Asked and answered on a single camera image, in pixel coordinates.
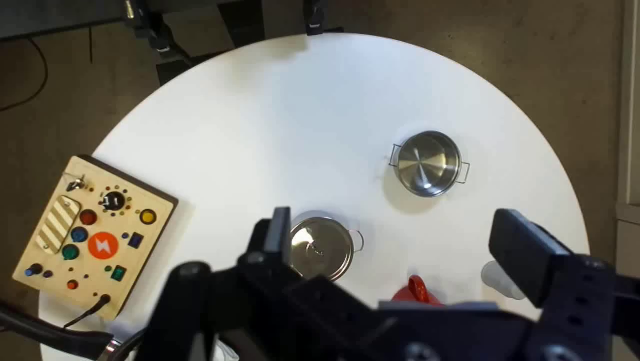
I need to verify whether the black metal frame leg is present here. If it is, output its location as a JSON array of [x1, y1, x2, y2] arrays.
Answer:
[[125, 0, 195, 85], [301, 0, 330, 35]]

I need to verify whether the thin black board cable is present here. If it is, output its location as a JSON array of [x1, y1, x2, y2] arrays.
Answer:
[[62, 292, 111, 330]]

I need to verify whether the thick black gripper cable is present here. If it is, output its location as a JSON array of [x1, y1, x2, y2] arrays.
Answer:
[[0, 303, 115, 361]]

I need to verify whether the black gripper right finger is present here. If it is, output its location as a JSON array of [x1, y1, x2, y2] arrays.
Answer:
[[488, 206, 615, 361]]

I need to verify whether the open steel pot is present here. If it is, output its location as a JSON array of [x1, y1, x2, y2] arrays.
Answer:
[[387, 128, 472, 198]]

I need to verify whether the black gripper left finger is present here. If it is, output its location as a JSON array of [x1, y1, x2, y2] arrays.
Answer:
[[239, 204, 375, 336]]

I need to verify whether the wooden button control board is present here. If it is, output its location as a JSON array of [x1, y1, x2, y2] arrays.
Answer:
[[10, 154, 180, 320]]

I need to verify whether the red enamel mug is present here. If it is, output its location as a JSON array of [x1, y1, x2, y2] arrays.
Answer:
[[390, 272, 441, 308]]

